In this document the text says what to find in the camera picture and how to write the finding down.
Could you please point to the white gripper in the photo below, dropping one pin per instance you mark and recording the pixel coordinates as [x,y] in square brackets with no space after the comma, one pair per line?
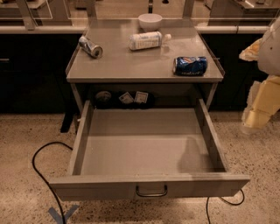
[271,55]

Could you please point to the blue pepsi can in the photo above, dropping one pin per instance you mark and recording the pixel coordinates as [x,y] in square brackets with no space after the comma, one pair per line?
[189,66]

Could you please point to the open grey top drawer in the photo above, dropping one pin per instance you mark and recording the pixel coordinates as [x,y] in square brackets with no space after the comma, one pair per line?
[116,150]

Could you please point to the silver soda can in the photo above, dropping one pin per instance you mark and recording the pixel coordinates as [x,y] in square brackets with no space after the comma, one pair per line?
[90,48]

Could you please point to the white plastic bottle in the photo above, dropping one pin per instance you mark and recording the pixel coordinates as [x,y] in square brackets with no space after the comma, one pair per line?
[147,40]

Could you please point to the white paper tag right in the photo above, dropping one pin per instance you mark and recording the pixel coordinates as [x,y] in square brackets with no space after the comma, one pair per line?
[141,97]

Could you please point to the white paper tag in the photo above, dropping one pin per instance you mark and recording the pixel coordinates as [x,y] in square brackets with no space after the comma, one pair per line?
[141,97]
[126,98]

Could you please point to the white bowl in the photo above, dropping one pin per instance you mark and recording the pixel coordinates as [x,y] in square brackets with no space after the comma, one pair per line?
[150,22]

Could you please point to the white paper tag left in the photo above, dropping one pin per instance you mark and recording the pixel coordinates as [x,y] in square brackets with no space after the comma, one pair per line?
[126,98]

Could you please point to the grey metal cabinet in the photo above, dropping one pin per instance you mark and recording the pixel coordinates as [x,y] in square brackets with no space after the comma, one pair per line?
[118,64]

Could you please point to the round dark object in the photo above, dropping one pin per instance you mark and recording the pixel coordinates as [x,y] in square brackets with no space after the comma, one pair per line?
[103,99]

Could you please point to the blue tape cross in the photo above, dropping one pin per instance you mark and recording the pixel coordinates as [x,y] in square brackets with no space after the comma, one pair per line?
[62,218]

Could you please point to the black drawer handle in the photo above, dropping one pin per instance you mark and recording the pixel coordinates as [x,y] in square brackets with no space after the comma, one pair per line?
[151,192]

